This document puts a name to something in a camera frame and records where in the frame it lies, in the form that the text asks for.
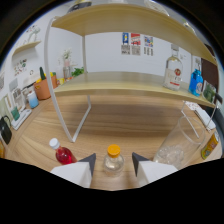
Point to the wooden wall shelf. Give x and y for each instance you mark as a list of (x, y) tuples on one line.
[(26, 47)]

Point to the green toy cucumber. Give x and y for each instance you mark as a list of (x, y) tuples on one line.
[(42, 73)]

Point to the clear bottle red label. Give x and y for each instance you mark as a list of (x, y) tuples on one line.
[(173, 78)]

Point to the small red syrup bottle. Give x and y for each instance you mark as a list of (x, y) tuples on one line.
[(65, 155)]

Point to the orange white paper sheet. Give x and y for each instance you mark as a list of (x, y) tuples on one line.
[(190, 106)]

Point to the white frame wooden shelf rack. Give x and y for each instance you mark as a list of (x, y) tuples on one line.
[(126, 81)]

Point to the blue wall poster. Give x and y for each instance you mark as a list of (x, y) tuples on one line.
[(125, 43)]

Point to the black silver foil bag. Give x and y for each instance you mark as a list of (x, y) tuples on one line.
[(80, 6)]

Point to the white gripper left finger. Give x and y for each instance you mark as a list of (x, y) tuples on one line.
[(73, 171)]

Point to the green potted plant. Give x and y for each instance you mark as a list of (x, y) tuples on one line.
[(77, 72)]

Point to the green cup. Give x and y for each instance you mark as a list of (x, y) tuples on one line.
[(15, 114)]

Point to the yellow drink can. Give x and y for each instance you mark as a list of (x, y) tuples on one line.
[(209, 146)]

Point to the white figure on wall shelf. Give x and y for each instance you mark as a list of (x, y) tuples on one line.
[(33, 34)]

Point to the clear bottle orange cap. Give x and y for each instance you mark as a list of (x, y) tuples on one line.
[(113, 165)]

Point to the lime jar with cork lid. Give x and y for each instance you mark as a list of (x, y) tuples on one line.
[(209, 91)]

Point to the orange storage basket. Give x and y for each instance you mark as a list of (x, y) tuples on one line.
[(45, 89)]

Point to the wall photo collage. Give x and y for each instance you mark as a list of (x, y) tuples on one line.
[(20, 66)]

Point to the black kettle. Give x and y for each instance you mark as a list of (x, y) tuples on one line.
[(5, 131)]

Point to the clear glass tumbler with ice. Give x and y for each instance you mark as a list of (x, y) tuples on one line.
[(173, 155)]

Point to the blue liquid bottle silver cap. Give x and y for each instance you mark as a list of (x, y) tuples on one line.
[(196, 83)]

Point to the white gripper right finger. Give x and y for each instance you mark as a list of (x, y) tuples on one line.
[(153, 171)]

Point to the white flowers in vase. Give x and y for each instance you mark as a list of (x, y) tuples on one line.
[(66, 61)]

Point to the brown door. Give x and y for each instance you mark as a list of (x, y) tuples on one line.
[(210, 73)]

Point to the red wall poster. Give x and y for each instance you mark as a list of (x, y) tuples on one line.
[(135, 44)]

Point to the light blue cylinder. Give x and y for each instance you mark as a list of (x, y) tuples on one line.
[(33, 100)]

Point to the multicolour wall poster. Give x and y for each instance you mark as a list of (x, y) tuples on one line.
[(148, 45)]

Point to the white tray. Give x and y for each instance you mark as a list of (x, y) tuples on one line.
[(22, 119)]

